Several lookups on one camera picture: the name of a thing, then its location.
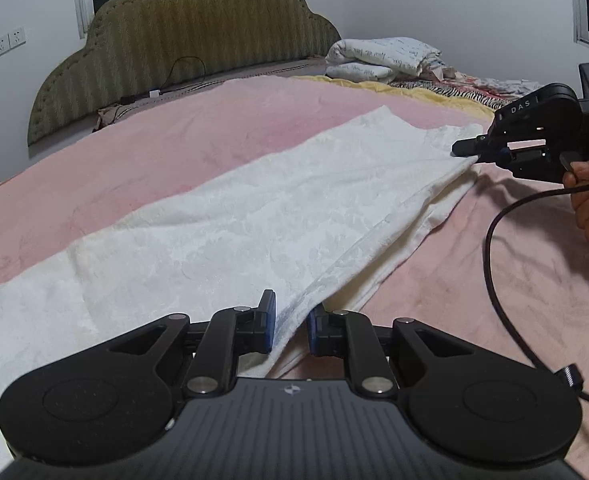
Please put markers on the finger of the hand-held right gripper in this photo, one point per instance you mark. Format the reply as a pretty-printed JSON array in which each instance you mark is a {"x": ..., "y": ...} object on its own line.
[
  {"x": 467, "y": 146},
  {"x": 517, "y": 156}
]

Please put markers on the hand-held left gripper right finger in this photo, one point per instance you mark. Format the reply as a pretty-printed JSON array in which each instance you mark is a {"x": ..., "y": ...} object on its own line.
[{"x": 313, "y": 331}]

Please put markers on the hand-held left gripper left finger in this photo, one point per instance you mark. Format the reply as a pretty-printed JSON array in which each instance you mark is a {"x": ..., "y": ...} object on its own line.
[{"x": 268, "y": 325}]

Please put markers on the white pants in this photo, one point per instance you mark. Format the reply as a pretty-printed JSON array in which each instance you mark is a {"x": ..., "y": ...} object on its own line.
[{"x": 224, "y": 220}]

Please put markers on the person's right hand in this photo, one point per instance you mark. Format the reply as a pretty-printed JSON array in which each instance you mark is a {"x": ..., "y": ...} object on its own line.
[{"x": 588, "y": 195}]

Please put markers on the zebra striped blanket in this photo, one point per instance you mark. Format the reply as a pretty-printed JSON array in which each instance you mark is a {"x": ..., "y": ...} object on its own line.
[{"x": 454, "y": 91}]

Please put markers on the yellow blanket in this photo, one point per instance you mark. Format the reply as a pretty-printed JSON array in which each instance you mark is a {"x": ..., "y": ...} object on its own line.
[{"x": 424, "y": 94}]

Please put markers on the red floral bedsheet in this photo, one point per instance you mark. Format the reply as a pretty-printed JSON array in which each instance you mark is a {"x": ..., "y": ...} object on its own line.
[{"x": 494, "y": 84}]

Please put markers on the folded white printed quilt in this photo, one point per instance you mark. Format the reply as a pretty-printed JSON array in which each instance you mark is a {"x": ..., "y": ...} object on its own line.
[{"x": 379, "y": 55}]

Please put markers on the pink blanket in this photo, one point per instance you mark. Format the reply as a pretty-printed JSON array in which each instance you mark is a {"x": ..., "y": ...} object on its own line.
[{"x": 174, "y": 125}]

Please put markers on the olive padded headboard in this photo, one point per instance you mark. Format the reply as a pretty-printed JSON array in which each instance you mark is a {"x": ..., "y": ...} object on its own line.
[{"x": 194, "y": 25}]

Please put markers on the white wall socket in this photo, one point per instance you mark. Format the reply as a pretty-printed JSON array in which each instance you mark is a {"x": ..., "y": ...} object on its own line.
[
  {"x": 0, "y": 46},
  {"x": 18, "y": 36}
]

